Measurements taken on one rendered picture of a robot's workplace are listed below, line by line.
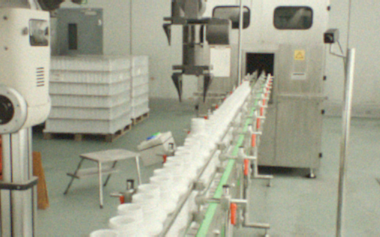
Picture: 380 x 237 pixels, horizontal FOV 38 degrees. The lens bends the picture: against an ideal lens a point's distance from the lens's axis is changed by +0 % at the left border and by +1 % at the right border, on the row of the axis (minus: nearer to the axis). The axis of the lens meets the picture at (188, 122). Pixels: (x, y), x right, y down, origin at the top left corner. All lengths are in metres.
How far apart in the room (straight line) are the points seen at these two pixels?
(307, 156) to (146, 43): 6.42
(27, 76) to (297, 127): 4.37
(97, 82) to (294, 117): 3.09
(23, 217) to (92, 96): 5.95
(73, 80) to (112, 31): 4.12
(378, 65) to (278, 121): 5.84
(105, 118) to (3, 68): 6.04
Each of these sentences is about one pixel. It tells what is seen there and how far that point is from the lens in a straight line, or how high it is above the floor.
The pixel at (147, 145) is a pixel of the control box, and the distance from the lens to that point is 1.63.
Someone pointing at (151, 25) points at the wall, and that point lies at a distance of 11.62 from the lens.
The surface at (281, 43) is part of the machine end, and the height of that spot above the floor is 1.41.
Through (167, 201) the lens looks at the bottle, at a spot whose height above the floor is 1.13.
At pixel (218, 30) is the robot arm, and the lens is 1.42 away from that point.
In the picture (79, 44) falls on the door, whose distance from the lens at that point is 12.03.
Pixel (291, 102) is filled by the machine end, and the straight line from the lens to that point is 5.83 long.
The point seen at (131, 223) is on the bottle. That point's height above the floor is 1.16.
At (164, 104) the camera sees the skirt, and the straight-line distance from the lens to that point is 11.59.
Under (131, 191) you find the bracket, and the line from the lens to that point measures 1.18.
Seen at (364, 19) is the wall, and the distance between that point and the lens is 11.43.
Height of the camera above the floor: 1.40
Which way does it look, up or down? 8 degrees down
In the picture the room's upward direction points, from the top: 1 degrees clockwise
